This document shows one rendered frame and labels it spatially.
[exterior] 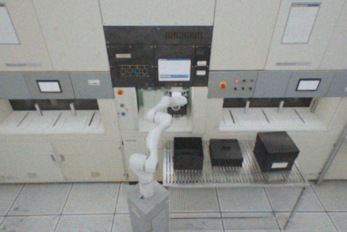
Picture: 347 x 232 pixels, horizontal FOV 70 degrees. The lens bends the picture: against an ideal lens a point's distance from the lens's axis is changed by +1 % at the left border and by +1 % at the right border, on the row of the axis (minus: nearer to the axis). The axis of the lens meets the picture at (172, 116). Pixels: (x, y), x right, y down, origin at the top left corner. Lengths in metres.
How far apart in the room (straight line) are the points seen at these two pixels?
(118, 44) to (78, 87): 0.58
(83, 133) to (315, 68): 2.33
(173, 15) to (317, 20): 1.13
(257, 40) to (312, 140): 1.37
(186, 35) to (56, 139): 1.75
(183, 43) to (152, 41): 0.26
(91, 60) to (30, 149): 1.35
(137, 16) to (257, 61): 1.08
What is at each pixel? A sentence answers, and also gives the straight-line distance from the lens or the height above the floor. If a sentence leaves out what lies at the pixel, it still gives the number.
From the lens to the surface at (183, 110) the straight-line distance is 2.66.
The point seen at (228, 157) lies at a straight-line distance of 2.38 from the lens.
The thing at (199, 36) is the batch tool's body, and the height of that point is 1.87.
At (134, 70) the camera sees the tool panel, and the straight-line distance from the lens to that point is 2.23.
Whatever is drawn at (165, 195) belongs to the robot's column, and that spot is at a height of 0.76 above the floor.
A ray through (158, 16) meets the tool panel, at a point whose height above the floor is 2.02.
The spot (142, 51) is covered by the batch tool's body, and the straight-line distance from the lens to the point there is 2.15.
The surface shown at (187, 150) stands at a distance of 2.52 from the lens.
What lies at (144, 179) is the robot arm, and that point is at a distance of 1.97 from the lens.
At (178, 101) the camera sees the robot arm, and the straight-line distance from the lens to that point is 2.28.
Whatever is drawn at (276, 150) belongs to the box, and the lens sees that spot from 2.36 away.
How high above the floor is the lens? 2.51
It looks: 36 degrees down
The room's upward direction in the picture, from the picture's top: straight up
